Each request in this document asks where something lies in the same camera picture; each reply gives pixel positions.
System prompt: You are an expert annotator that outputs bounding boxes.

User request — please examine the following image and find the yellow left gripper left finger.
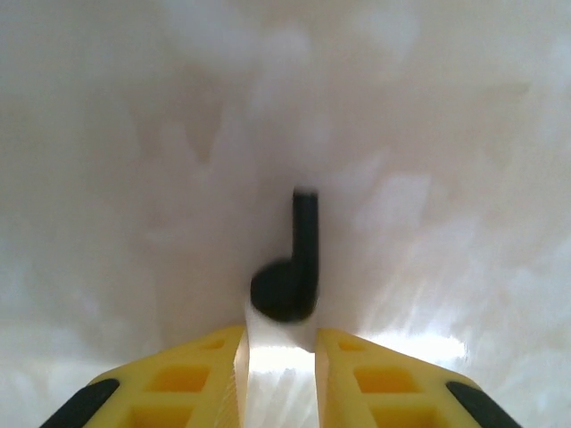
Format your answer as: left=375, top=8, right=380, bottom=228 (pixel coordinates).
left=39, top=324, right=249, bottom=428

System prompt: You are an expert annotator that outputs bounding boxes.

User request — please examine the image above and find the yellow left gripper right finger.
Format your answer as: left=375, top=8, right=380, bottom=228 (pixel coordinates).
left=314, top=327, right=525, bottom=428

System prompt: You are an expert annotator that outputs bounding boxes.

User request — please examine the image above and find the black wireless earbud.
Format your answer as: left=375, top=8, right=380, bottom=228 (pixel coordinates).
left=249, top=186, right=321, bottom=325

